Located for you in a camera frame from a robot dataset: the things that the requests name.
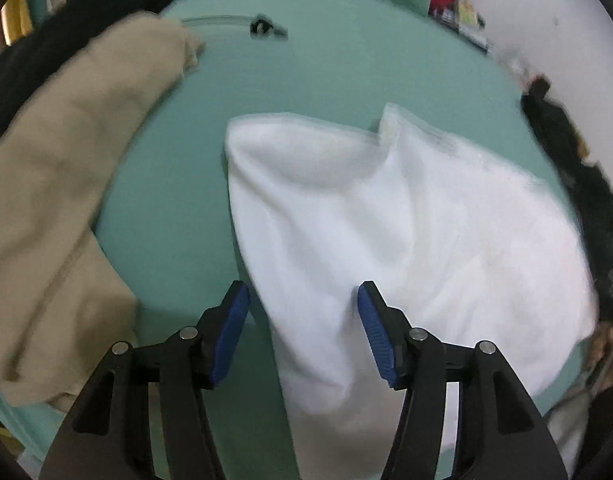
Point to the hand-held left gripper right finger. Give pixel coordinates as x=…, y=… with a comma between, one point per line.
x=379, y=340

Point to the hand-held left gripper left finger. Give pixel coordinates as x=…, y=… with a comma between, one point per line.
x=231, y=340

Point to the white hooded jacket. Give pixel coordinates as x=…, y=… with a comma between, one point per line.
x=361, y=210

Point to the pile of black clothes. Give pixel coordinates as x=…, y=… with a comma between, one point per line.
x=586, y=185

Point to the beige garment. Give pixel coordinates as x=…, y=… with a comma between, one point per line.
x=61, y=185

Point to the stack of books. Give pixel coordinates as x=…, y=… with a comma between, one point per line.
x=474, y=35

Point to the yellow green snack bag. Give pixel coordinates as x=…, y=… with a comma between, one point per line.
x=467, y=12

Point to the black garment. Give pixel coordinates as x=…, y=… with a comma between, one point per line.
x=61, y=30

